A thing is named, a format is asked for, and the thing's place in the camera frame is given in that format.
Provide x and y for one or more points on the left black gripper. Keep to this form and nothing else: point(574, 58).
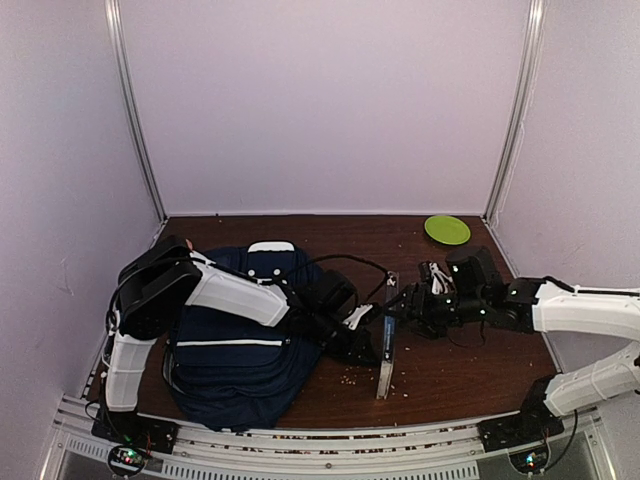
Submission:
point(361, 342)

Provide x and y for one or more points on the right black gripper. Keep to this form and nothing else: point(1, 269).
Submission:
point(412, 295)

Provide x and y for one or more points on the blue hardcover book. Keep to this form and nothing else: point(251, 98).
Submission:
point(392, 289)

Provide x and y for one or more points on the navy blue backpack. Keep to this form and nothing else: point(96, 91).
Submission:
point(228, 365)

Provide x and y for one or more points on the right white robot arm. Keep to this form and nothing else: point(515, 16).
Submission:
point(547, 304)

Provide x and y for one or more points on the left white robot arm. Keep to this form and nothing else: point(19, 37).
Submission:
point(149, 298)

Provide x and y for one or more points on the green plate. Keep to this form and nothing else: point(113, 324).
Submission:
point(447, 230)

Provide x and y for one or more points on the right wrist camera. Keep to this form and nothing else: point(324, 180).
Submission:
point(438, 282)

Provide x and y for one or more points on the front aluminium rail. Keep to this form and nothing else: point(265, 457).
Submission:
point(445, 450)

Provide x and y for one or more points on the right metal frame post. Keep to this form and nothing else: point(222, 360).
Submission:
point(523, 93)

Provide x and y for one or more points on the metal frame post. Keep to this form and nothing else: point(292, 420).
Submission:
point(523, 93)
point(117, 38)

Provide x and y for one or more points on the left metal frame post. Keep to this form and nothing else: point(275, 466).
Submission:
point(117, 38)

